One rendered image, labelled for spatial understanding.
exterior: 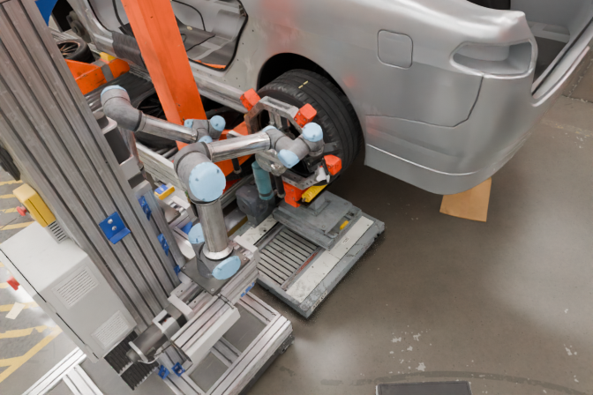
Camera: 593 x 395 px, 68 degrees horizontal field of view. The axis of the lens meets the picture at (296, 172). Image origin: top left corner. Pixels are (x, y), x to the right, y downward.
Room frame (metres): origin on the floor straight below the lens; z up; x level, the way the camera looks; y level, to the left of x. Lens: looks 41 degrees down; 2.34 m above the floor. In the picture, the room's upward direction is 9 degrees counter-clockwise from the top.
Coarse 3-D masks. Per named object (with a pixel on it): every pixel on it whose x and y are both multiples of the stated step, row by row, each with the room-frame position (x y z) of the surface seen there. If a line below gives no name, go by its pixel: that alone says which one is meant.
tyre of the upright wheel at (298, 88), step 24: (288, 72) 2.20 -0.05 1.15; (312, 72) 2.10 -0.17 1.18; (264, 96) 2.10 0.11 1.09; (288, 96) 1.96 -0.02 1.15; (312, 96) 1.92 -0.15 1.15; (336, 96) 1.96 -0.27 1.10; (312, 120) 1.85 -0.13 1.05; (336, 120) 1.84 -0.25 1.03; (360, 144) 1.88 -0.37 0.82; (288, 168) 2.03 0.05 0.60
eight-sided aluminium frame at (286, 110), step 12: (252, 108) 2.05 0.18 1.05; (264, 108) 1.98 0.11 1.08; (276, 108) 1.91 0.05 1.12; (288, 108) 1.91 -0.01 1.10; (252, 120) 2.11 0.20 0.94; (252, 132) 2.10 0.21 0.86; (300, 132) 1.80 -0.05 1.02; (288, 180) 1.92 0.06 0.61; (300, 180) 1.91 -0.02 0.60; (312, 180) 1.77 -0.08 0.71
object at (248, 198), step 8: (272, 176) 2.18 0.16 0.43; (248, 184) 2.17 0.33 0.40; (256, 184) 2.19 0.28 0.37; (272, 184) 2.18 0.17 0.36; (240, 192) 2.10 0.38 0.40; (248, 192) 2.09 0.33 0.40; (256, 192) 2.08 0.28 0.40; (240, 200) 2.06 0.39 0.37; (248, 200) 2.03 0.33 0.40; (256, 200) 2.02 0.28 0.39; (264, 200) 2.06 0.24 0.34; (272, 200) 2.24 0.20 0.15; (240, 208) 2.08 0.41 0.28; (248, 208) 2.02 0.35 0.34; (256, 208) 2.01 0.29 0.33; (264, 208) 2.05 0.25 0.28; (272, 208) 2.22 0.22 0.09; (248, 216) 2.14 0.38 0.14; (256, 216) 2.00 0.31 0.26; (264, 216) 2.16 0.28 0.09; (248, 224) 2.11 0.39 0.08; (256, 224) 2.09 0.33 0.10
